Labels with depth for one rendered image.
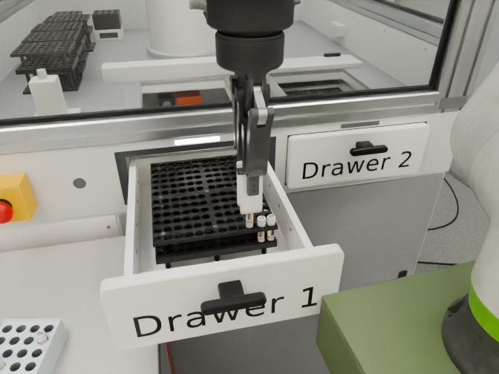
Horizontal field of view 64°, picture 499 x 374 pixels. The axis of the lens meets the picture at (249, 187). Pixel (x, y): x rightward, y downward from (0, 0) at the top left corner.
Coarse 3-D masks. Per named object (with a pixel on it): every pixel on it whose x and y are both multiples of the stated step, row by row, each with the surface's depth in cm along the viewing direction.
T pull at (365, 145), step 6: (360, 144) 76; (366, 144) 76; (372, 144) 76; (354, 150) 74; (360, 150) 74; (366, 150) 75; (372, 150) 75; (378, 150) 75; (384, 150) 76; (354, 156) 75
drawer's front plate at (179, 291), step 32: (256, 256) 48; (288, 256) 48; (320, 256) 49; (128, 288) 45; (160, 288) 46; (192, 288) 47; (256, 288) 49; (288, 288) 50; (320, 288) 52; (128, 320) 47; (160, 320) 49; (224, 320) 51; (256, 320) 52
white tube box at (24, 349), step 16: (16, 320) 56; (32, 320) 56; (48, 320) 56; (0, 336) 54; (16, 336) 54; (32, 336) 54; (48, 336) 54; (64, 336) 57; (0, 352) 52; (16, 352) 52; (32, 352) 52; (48, 352) 53; (16, 368) 52; (32, 368) 52; (48, 368) 53
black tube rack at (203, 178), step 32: (192, 160) 74; (224, 160) 73; (160, 192) 65; (192, 192) 65; (224, 192) 65; (160, 224) 58; (192, 224) 58; (224, 224) 58; (160, 256) 57; (192, 256) 57
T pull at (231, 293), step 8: (232, 280) 47; (240, 280) 47; (224, 288) 46; (232, 288) 46; (240, 288) 46; (224, 296) 45; (232, 296) 45; (240, 296) 45; (248, 296) 45; (256, 296) 45; (264, 296) 45; (200, 304) 45; (208, 304) 44; (216, 304) 44; (224, 304) 44; (232, 304) 44; (240, 304) 45; (248, 304) 45; (256, 304) 45; (208, 312) 44; (216, 312) 45
